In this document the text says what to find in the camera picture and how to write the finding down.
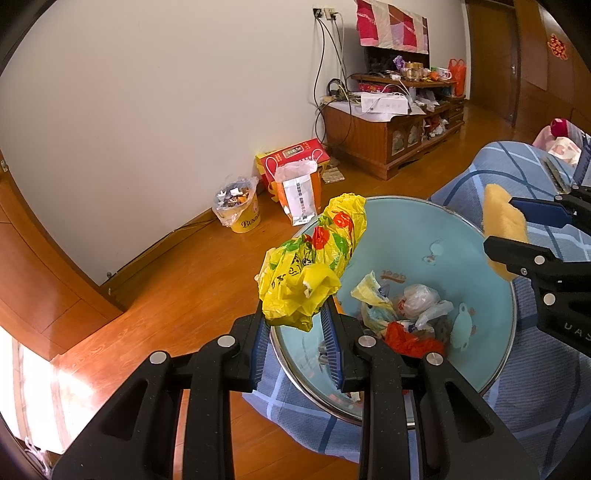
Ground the white blue milk carton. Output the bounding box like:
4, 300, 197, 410
575, 134, 591, 185

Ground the white plastic bag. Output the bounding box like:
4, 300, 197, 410
397, 284, 455, 330

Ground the blue plaid blanket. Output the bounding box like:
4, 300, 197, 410
242, 141, 591, 480

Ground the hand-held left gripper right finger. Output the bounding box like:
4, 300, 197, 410
320, 298, 541, 480

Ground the wooden wardrobe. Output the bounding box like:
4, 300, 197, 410
512, 0, 591, 139

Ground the dark wooden door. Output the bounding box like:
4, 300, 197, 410
465, 0, 518, 123

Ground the orange plastic bag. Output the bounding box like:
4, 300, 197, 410
449, 58, 467, 97

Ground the wooden television cabinet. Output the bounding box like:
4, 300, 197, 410
321, 74, 466, 181

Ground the clear bag of scraps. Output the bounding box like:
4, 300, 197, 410
212, 175, 259, 227

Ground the dark gold snack packet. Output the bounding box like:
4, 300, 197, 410
544, 157, 571, 195

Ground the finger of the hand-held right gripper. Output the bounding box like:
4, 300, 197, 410
509, 185, 591, 230
483, 235, 591, 280

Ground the light blue waste bin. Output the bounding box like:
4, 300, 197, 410
269, 196, 517, 425

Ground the yellow sponge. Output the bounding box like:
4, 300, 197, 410
480, 184, 529, 282

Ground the black television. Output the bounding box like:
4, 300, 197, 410
363, 46, 430, 75

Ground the white orange paper bag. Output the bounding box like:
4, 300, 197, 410
272, 159, 324, 227

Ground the yellow floral plastic bag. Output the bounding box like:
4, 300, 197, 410
255, 193, 369, 332

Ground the white cardboard box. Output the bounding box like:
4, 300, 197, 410
360, 92, 411, 116

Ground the pale yellow wrapper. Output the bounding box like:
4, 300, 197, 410
351, 272, 398, 326

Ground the yellow bucket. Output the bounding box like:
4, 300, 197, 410
228, 196, 262, 234

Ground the red cardboard box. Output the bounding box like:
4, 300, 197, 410
255, 138, 331, 197

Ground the red pink patchwork cloth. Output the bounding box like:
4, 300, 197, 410
355, 0, 429, 54

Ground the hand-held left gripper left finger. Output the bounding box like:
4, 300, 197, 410
52, 300, 273, 480

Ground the black cable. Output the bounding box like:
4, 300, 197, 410
314, 18, 333, 139
330, 18, 347, 93

